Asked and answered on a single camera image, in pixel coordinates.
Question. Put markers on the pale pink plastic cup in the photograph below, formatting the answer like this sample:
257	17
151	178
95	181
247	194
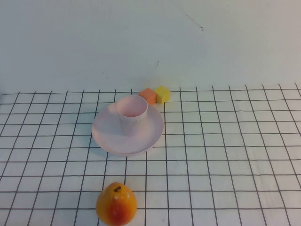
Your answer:
131	124

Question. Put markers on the pale pink round plate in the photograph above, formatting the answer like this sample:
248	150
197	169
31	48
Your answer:
143	141

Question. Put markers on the orange foam cube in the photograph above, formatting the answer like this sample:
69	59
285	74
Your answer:
150	96

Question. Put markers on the yellow foam cube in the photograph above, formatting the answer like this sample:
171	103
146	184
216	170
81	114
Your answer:
163	95

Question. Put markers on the white grid-lined table mat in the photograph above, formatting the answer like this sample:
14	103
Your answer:
235	131

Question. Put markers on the orange yellow toy pear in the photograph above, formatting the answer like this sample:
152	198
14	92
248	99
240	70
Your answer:
116	207

